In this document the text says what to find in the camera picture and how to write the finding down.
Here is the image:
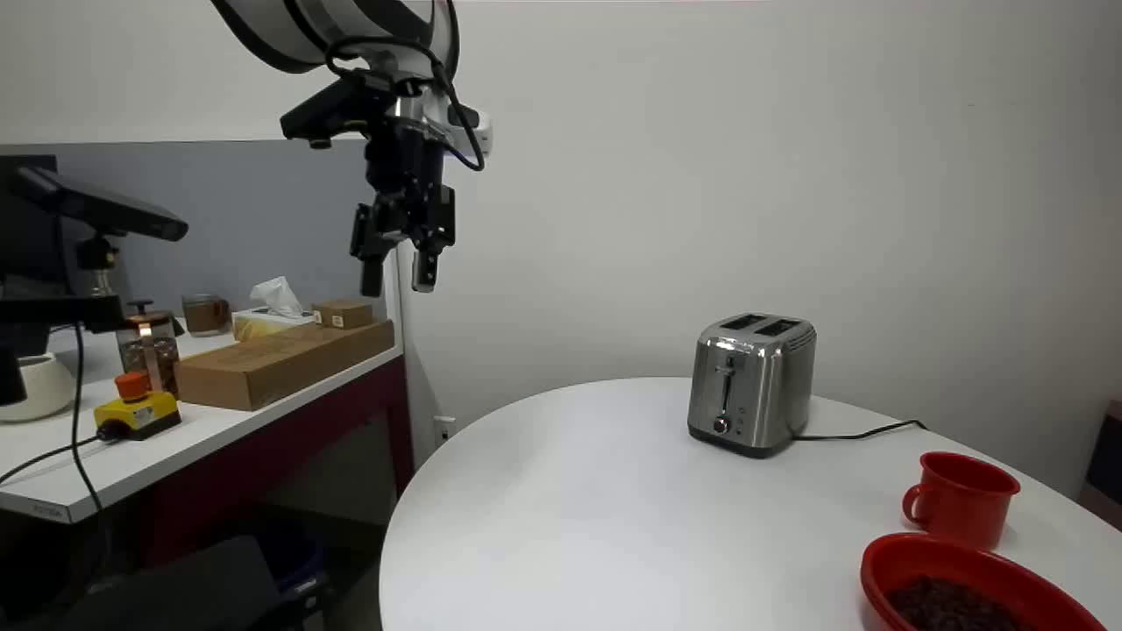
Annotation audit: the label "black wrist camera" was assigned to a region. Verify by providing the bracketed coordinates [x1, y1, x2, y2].
[277, 75, 397, 149]

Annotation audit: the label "white round base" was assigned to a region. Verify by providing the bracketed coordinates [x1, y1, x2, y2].
[0, 347, 79, 426]

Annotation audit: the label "black camera on stand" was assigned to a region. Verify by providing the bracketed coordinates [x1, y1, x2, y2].
[0, 149, 193, 409]

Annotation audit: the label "tissue box with white tissue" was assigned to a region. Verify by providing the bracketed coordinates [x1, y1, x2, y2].
[229, 274, 325, 347]

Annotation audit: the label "dark furniture piece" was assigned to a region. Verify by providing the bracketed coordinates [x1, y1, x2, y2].
[1077, 398, 1122, 533]

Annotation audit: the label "white desk with maroon side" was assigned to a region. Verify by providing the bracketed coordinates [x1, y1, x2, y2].
[0, 325, 418, 589]

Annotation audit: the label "black chair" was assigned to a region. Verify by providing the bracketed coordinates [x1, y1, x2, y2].
[0, 529, 336, 631]

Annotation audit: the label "black toaster power cord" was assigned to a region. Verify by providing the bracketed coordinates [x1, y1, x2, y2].
[797, 412, 929, 445]

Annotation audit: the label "dark coffee beans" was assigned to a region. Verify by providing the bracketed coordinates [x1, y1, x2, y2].
[882, 571, 1042, 631]

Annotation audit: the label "grey-blue partition panel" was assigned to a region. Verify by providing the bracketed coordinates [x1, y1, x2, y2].
[0, 138, 398, 322]

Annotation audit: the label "small brown box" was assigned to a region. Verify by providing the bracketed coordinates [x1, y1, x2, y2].
[180, 291, 236, 335]

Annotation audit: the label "red plastic bowl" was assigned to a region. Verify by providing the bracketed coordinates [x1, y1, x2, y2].
[855, 529, 1109, 631]

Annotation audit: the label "yellow emergency stop button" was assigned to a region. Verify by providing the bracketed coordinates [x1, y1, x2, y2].
[92, 368, 186, 445]

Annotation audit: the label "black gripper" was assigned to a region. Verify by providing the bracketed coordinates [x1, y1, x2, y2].
[347, 93, 485, 301]

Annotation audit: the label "red plastic cup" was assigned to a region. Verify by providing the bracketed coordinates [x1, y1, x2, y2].
[899, 447, 1022, 555]

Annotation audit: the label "silver two-slot toaster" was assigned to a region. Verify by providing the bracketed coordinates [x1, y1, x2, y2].
[685, 307, 819, 459]

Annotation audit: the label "small cardboard box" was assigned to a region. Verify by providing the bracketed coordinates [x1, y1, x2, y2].
[312, 297, 377, 332]

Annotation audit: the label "flat cardboard box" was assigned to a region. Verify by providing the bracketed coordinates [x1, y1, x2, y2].
[173, 314, 398, 412]

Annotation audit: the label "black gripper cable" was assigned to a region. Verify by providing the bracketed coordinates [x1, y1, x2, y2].
[322, 0, 491, 174]

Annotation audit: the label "black cable on desk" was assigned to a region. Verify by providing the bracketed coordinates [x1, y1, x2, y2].
[0, 319, 113, 520]

